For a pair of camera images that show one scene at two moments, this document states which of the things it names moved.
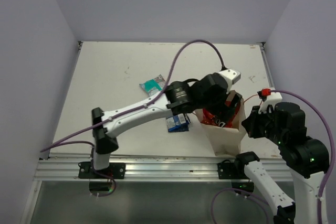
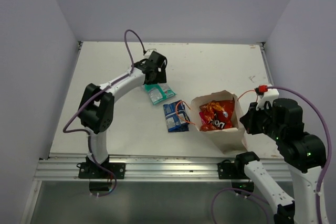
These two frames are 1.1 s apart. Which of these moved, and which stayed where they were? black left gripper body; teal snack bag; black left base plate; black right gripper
Moved: black left gripper body
Stayed: black left base plate; black right gripper; teal snack bag
